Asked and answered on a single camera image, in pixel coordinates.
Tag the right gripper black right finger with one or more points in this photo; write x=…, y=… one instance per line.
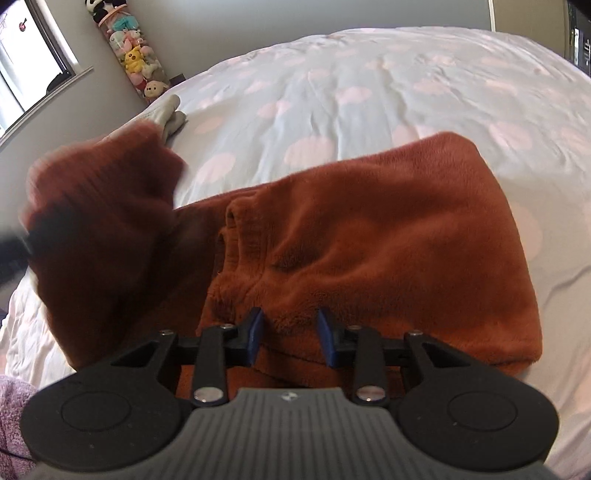
x=338, y=343

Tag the rust red fleece garment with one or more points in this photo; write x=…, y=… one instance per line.
x=420, y=237

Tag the window with dark frame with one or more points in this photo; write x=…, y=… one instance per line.
x=37, y=63

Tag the plush toy storage column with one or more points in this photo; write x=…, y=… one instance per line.
x=127, y=41

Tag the pink knitted fabric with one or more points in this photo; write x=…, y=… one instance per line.
x=15, y=456

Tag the cream room door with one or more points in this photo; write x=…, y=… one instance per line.
x=543, y=21

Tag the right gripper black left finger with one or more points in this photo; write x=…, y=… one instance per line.
x=247, y=343

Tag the pink dotted bed sheet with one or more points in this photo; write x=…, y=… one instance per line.
x=414, y=405

